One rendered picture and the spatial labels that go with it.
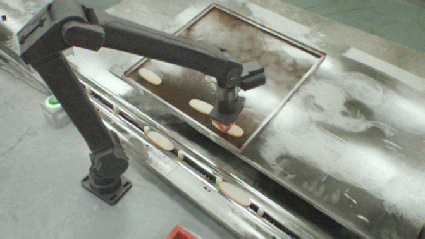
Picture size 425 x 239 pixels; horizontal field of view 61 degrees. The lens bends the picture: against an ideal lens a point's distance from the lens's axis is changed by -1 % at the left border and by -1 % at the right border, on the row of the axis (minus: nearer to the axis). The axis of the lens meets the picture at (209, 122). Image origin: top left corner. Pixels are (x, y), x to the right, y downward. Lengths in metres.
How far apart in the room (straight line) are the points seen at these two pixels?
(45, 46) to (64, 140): 0.55
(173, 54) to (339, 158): 0.56
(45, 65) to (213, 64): 0.35
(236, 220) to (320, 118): 0.42
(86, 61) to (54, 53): 0.79
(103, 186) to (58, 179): 0.16
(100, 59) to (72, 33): 0.83
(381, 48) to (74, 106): 1.37
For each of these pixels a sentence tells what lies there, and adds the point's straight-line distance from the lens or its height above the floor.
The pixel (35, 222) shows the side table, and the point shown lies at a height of 0.82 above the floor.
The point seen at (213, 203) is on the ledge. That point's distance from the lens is 0.97.
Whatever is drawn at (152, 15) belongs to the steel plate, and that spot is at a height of 0.82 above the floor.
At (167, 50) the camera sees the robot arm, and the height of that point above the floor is 1.24.
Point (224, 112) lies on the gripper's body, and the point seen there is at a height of 1.00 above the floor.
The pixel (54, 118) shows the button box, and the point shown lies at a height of 0.87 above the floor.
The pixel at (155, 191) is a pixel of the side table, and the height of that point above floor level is 0.82.
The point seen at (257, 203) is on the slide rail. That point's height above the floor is 0.85.
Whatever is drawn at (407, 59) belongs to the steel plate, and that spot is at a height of 0.82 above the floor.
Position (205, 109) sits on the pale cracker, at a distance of 1.12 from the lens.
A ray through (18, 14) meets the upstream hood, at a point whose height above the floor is 0.92.
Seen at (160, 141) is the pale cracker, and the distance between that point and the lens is 1.09.
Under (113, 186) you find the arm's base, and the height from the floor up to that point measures 0.86.
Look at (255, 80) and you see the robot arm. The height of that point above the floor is 1.10.
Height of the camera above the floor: 1.68
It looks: 46 degrees down
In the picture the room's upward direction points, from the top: 6 degrees clockwise
